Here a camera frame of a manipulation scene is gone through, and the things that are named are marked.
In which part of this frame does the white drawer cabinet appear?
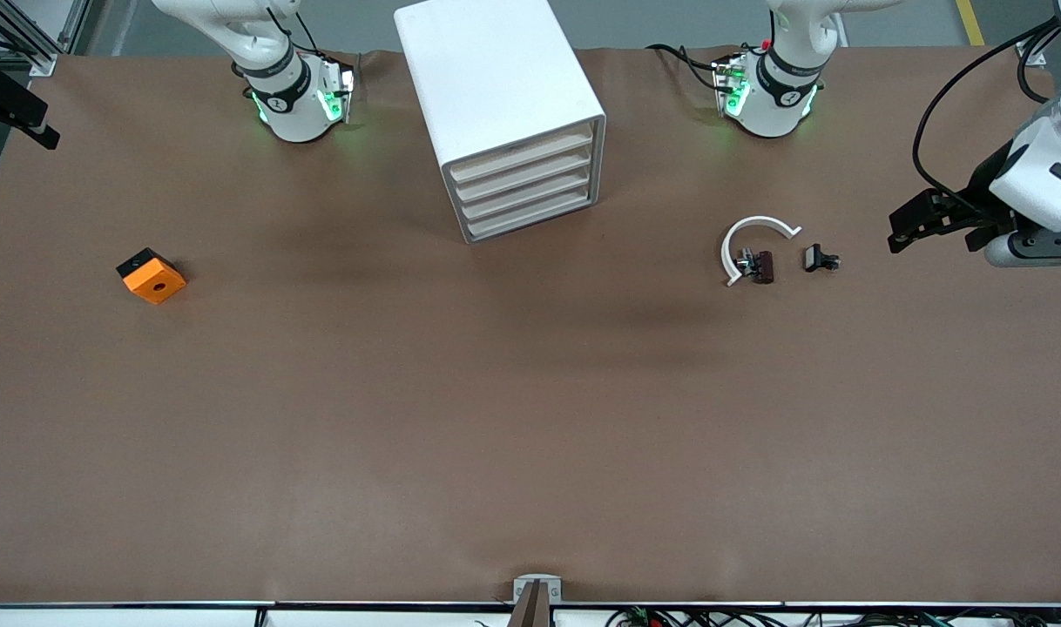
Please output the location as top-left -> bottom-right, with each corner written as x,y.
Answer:
394,0 -> 608,246

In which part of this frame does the orange button enclosure box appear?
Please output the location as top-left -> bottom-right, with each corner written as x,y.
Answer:
116,247 -> 187,306

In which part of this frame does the black base cable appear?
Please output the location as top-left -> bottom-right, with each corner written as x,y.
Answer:
646,42 -> 732,92
267,7 -> 324,58

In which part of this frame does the yellow floor tape strip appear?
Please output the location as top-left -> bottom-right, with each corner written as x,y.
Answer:
956,0 -> 986,46

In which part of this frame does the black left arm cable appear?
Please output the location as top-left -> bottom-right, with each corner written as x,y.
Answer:
911,17 -> 1061,214

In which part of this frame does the brown table cover sheet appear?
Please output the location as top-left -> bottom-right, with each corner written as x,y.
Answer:
0,45 -> 1061,606

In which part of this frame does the white beige cabinet drawer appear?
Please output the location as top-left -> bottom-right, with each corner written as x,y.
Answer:
463,184 -> 598,242
457,165 -> 597,223
452,146 -> 596,205

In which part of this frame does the grey mount bracket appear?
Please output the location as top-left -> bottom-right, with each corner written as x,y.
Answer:
506,574 -> 564,627

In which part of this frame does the white curved plastic piece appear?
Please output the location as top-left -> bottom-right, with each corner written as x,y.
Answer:
721,215 -> 802,287

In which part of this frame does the white rectangular tray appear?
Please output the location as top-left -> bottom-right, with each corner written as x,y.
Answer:
448,125 -> 595,185

